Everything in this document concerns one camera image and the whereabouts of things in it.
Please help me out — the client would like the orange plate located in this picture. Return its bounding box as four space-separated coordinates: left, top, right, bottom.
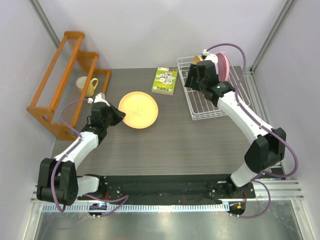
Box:
192 55 204 65

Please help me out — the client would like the pink plate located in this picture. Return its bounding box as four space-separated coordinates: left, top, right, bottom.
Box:
216 52 230 82

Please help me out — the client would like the yellow plate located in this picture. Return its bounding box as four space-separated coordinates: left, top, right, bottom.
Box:
118 91 159 129

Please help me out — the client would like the white wire dish rack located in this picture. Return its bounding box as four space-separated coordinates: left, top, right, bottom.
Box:
177 56 251 121

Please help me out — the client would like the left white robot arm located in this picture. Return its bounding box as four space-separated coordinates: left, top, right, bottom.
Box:
36 102 126 212

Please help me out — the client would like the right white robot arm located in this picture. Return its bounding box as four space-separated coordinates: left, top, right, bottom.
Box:
184 60 286 198

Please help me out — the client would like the orange wooden shelf rack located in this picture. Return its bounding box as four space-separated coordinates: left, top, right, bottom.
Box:
26 31 111 141

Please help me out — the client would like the green book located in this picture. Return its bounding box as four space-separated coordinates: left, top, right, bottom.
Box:
151 67 178 96

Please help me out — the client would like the yellow mug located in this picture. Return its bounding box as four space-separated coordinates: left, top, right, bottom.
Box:
85 78 99 98

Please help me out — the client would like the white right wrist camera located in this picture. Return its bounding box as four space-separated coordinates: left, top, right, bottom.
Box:
201 49 219 64

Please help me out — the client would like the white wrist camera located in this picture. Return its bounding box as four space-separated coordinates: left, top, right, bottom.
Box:
201 49 219 64
87 92 110 107

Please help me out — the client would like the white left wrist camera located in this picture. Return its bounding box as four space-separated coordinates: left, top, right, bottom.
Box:
87 92 110 107

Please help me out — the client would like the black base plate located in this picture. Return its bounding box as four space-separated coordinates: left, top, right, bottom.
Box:
91 174 256 206

